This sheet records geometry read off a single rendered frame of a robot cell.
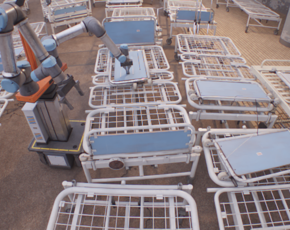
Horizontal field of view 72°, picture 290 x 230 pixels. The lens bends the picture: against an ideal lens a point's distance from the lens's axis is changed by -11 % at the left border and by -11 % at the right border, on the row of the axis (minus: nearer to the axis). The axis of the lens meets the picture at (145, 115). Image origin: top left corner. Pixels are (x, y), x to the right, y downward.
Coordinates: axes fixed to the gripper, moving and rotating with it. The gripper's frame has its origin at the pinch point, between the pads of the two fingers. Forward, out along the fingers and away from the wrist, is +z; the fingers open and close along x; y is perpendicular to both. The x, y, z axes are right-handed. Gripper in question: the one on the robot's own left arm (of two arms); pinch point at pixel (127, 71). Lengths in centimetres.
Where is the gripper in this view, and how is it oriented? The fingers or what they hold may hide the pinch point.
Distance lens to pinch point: 241.7
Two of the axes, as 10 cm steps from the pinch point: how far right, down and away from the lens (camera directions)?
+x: -9.9, 1.4, -0.4
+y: -1.2, -6.4, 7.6
